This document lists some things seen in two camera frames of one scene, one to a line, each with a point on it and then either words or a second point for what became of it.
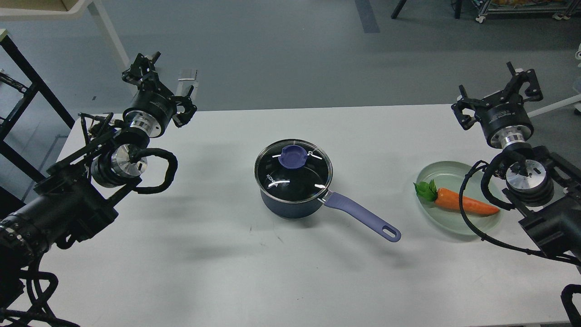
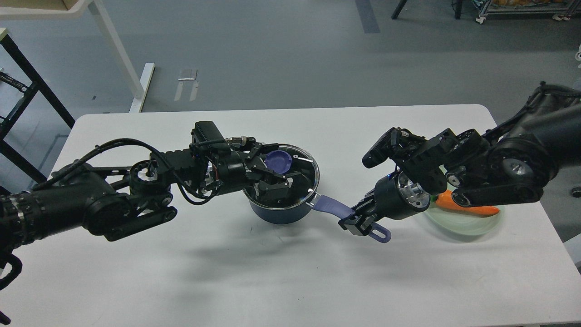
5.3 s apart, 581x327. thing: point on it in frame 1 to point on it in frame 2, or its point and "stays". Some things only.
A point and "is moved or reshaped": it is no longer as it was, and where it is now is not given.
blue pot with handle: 355,210 is moved or reshaped
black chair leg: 398,8 stays
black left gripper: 151,112 to 233,173
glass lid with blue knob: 293,170 is moved or reshaped
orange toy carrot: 446,198 stays
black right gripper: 506,125 to 396,196
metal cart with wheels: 562,9 stays
